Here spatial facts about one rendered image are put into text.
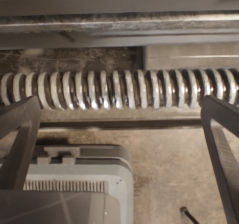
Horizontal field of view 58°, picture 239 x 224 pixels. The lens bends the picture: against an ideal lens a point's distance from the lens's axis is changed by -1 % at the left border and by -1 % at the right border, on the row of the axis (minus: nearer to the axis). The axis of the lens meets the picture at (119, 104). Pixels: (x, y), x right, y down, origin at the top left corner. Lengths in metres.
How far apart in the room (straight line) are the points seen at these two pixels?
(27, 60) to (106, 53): 0.19
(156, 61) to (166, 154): 0.61
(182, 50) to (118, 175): 0.45
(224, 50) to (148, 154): 0.62
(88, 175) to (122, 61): 0.40
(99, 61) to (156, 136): 0.54
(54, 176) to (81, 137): 0.27
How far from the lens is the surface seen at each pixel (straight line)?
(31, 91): 0.22
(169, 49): 0.48
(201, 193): 1.14
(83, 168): 0.77
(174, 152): 1.02
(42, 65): 0.57
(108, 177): 0.76
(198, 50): 0.50
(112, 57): 0.54
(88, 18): 0.18
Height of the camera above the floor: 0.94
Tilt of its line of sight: 82 degrees down
